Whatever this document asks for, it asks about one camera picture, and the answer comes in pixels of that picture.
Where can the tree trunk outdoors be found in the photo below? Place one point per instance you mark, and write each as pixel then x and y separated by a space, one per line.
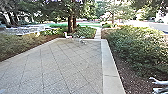
pixel 71 21

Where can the white garden chair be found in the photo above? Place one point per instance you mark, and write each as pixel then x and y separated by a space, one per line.
pixel 67 35
pixel 81 40

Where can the dark green shrub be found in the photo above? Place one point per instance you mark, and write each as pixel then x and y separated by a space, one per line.
pixel 140 46

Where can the low green bush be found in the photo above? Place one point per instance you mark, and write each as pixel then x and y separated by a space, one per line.
pixel 86 32

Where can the white outdoor railing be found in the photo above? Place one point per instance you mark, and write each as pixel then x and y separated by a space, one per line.
pixel 23 30

